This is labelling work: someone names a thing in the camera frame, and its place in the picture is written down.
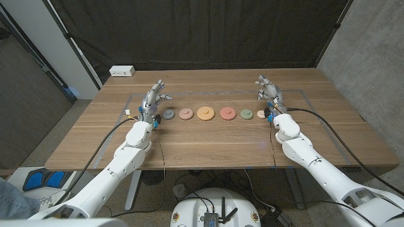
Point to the black backdrop curtain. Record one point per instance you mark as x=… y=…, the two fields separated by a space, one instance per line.
x=202 y=31

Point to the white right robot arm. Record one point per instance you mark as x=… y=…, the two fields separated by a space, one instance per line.
x=328 y=176

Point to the black router with antennas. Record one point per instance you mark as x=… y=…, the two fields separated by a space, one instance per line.
x=211 y=219

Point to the white robot torso edge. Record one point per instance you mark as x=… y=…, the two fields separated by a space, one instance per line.
x=63 y=223

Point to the black backdrop stand pole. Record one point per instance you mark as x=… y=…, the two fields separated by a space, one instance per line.
x=334 y=30
x=74 y=47

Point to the white table leg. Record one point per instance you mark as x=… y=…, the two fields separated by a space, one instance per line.
x=134 y=192

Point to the blue wrist connector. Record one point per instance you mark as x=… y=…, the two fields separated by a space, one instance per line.
x=155 y=125
x=270 y=118

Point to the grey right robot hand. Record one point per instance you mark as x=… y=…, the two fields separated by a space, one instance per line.
x=272 y=91

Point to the blue left wrist connector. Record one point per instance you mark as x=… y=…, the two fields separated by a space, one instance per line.
x=155 y=125

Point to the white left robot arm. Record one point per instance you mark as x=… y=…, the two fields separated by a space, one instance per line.
x=107 y=176

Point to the white foot pedal blue pads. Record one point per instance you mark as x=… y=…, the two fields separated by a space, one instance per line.
x=34 y=181

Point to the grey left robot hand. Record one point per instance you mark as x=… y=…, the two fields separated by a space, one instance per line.
x=150 y=101

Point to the white power strip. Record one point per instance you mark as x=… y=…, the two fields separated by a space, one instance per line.
x=122 y=71

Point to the black power adapter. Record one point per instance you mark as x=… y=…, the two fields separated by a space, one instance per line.
x=276 y=218

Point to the grey white sneaker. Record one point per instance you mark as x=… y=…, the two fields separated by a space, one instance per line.
x=50 y=199

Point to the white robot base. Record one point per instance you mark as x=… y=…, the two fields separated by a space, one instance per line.
x=195 y=208

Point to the person's leg in jeans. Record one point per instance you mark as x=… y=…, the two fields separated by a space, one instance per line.
x=12 y=205

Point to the black round floor fan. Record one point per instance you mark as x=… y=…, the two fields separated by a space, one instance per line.
x=153 y=177

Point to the grey table leg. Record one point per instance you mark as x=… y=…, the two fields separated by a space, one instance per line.
x=295 y=189

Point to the grey round floor object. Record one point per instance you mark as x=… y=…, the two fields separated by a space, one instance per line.
x=180 y=190

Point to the blue right wrist connector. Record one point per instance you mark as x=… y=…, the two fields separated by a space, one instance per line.
x=270 y=118

